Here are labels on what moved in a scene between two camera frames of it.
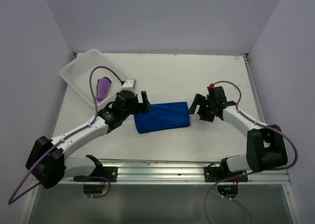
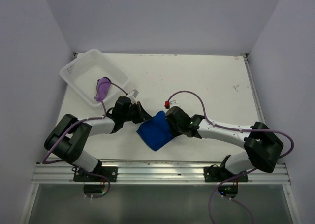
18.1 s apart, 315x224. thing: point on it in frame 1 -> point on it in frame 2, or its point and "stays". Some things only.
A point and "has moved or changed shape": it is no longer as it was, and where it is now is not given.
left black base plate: x=106 y=174 stays
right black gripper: x=200 y=100 -> x=173 y=133
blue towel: x=162 y=116 has moved or changed shape
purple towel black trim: x=103 y=86 stays
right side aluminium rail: x=247 y=60 stays
